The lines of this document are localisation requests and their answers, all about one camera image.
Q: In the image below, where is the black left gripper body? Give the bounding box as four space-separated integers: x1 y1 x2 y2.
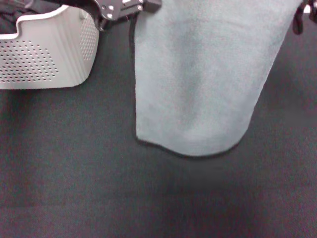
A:
92 0 126 32

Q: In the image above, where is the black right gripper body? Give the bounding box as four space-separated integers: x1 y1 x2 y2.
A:
308 4 317 25

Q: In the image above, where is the yellow and grey towel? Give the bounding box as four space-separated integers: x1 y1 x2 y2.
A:
128 0 304 159

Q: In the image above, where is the grey perforated plastic storage box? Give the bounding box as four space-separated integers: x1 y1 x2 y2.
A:
0 4 100 90

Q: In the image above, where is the black cloth in box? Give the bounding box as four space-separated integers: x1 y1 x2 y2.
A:
0 0 62 34

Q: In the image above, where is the black tablecloth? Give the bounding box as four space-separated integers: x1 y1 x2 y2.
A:
0 9 317 238

